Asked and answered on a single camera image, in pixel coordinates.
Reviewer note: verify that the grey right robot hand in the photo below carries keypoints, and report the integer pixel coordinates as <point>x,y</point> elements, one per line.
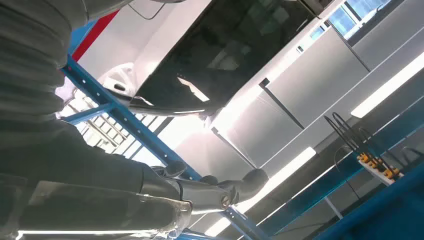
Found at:
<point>82,172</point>

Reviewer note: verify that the blue metal shelf rack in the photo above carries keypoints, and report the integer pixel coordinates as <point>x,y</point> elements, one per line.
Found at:
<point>132,126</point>

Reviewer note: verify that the white car body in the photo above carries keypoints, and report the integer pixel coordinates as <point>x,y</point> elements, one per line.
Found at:
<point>112,39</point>

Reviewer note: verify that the ceiling light strip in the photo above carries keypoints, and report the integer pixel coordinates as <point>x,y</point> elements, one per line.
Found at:
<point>291,166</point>
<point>387,86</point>

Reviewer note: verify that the window row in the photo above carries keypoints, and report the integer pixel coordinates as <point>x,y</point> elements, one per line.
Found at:
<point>341,20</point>

